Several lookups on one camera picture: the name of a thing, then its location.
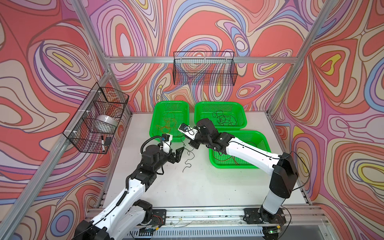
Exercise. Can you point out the green basket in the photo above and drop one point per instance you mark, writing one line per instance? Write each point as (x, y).
(167, 117)
(253, 138)
(224, 115)

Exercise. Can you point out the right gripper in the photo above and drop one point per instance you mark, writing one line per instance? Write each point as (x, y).
(194, 144)

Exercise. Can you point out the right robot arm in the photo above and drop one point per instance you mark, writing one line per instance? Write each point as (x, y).
(281, 168)

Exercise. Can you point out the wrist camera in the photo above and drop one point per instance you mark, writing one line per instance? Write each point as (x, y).
(166, 141)
(189, 132)

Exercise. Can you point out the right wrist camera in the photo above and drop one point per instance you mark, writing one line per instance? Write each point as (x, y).
(189, 132)

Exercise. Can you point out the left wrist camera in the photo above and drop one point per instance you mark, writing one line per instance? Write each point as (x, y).
(166, 141)

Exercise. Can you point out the black marker pen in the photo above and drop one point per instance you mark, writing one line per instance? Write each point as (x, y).
(103, 144)

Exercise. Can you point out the rear right green basket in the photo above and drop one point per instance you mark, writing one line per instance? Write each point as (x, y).
(224, 115)

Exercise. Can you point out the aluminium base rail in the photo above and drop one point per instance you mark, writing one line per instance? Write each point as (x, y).
(224, 222)

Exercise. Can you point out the white tape roll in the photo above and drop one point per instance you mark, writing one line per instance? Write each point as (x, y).
(105, 123)

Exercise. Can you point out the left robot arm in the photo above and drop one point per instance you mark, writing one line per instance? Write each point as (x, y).
(126, 192)

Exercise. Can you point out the rear black wire basket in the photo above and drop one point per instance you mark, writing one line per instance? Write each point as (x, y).
(204, 68)

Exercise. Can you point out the black wire basket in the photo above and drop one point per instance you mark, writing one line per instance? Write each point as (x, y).
(82, 133)
(204, 68)

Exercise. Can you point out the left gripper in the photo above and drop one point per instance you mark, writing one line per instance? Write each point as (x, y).
(176, 158)

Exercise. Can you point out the front green basket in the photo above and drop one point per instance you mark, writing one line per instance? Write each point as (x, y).
(253, 138)

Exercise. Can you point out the left green basket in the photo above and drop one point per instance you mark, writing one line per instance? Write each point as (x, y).
(167, 117)

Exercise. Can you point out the left black wire basket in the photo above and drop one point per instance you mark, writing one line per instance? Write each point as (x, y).
(82, 133)

